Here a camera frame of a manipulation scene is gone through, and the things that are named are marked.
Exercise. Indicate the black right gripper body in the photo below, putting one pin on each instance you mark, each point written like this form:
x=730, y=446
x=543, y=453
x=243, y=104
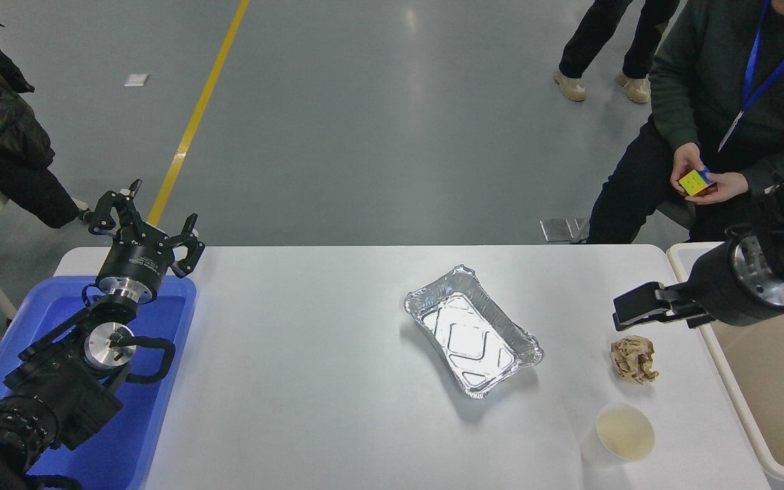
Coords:
x=725, y=292

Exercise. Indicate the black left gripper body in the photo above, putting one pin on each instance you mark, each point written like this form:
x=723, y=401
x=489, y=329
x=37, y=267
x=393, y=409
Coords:
x=135, y=262

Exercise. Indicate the colourful puzzle cube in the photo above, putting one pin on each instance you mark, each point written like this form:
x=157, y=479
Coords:
x=695, y=182

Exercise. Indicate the white paper cup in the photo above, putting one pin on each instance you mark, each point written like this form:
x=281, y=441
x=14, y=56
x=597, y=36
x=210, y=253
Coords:
x=627, y=432

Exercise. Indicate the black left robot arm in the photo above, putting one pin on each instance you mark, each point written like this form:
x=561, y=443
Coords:
x=58, y=395

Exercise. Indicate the person's left hand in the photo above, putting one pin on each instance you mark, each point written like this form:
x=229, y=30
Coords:
x=731, y=185

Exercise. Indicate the person's right hand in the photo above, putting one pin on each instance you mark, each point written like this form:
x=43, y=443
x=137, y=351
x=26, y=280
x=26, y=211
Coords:
x=688, y=158

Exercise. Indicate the crumpled tan paper ball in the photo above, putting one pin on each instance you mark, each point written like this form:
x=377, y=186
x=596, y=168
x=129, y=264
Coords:
x=633, y=361

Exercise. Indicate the clear floor plate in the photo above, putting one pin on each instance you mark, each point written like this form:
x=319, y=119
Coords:
x=557, y=230
x=580, y=230

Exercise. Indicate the large pale bin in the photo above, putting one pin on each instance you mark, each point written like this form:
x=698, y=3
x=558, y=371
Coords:
x=773, y=395

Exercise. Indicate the blue plastic tray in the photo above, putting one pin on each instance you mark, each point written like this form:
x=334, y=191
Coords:
x=160, y=381

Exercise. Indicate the person in dark clothes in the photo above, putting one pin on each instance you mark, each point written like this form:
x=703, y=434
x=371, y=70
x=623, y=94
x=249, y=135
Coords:
x=4, y=150

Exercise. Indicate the silver foil tray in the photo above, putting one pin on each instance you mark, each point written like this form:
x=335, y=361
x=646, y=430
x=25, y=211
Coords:
x=474, y=333

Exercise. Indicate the seated person with cube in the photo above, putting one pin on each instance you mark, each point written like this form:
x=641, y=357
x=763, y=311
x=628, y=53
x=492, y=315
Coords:
x=698, y=68

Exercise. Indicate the walking person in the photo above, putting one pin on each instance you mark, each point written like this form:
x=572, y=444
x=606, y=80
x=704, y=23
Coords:
x=596, y=34

